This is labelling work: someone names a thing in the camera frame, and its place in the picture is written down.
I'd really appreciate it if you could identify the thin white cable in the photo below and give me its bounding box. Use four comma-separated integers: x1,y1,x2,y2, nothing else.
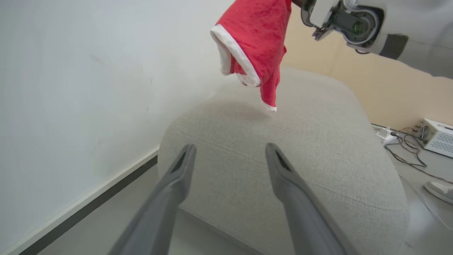
398,174,453,232

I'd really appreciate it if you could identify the light grey fabric sofa seat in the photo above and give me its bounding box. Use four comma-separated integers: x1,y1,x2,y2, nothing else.
157,68,410,255

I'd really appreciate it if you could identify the grey white shoe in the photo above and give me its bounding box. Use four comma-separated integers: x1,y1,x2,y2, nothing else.
424,181,453,205

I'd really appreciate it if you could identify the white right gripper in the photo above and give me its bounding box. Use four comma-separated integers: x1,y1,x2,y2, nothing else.
301,0,384,48

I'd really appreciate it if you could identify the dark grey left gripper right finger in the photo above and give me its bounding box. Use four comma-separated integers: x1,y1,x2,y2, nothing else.
265,143,359,255

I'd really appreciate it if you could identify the black cable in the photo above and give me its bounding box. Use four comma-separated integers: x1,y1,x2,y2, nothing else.
384,132,429,168

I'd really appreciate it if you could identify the red garment with white trim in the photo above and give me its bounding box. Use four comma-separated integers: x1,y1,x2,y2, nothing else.
210,0,293,112

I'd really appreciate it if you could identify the white power adapter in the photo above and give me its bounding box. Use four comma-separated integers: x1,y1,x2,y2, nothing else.
376,126,399,146

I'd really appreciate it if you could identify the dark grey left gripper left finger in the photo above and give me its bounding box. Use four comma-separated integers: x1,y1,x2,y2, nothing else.
108,143,197,255

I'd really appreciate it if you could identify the white electronic box with vents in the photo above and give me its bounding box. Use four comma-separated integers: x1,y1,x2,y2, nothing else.
415,118,453,158

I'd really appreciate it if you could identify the cables and white adapter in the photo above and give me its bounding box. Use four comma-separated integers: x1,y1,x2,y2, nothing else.
400,127,453,185

